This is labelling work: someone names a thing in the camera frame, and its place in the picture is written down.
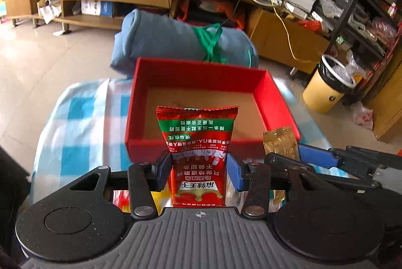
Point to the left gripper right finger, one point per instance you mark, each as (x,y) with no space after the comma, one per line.
(254,178)

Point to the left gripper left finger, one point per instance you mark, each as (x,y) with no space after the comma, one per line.
(143,179)

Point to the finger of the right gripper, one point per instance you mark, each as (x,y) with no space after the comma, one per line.
(279,161)
(316,156)

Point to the gold foil packet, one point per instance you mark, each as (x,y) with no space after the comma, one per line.
(281,141)

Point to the red green spicy packet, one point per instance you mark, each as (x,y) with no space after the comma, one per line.
(198,140)

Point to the yellow trash bin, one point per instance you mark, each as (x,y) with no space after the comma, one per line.
(330,82)

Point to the blue checkered tablecloth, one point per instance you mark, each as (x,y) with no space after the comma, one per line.
(85,130)

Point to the red cardboard box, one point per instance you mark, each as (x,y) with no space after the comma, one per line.
(177,83)

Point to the rolled blue blanket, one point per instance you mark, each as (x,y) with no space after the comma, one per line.
(148,35)

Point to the black metal shelf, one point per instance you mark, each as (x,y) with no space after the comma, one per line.
(368,29)

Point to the orange plastic bag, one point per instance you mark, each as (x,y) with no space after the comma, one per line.
(213,10)

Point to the white blue carton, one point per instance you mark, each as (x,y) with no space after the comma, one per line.
(97,8)

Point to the wooden TV cabinet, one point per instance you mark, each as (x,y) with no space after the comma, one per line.
(276,39)

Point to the white paper bag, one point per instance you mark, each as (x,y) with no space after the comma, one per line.
(49,9)

